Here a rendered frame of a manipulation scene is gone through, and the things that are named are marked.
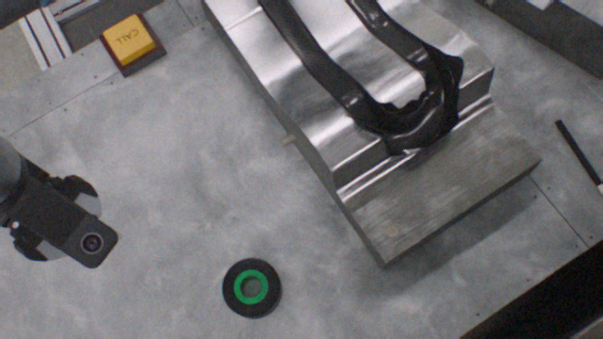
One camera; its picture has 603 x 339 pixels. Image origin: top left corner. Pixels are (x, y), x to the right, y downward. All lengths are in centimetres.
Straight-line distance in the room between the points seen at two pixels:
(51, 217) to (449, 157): 52
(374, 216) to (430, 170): 10
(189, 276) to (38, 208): 32
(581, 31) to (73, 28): 133
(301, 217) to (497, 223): 28
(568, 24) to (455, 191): 30
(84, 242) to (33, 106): 47
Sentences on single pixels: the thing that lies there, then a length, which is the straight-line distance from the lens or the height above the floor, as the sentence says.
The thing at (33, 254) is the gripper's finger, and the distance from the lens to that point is 77.
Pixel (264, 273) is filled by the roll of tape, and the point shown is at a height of 84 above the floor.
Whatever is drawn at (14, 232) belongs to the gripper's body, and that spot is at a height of 108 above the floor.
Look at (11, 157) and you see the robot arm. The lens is 64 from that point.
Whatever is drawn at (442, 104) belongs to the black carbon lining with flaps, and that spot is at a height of 88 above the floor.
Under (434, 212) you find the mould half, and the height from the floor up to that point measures 86.
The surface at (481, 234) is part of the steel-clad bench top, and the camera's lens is 95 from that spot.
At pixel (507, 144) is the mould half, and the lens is 93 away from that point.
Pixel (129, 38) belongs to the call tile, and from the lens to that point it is 106.
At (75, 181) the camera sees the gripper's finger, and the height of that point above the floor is 106.
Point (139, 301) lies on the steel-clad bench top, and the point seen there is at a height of 80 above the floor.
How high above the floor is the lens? 171
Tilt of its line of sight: 72 degrees down
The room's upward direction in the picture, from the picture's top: 11 degrees counter-clockwise
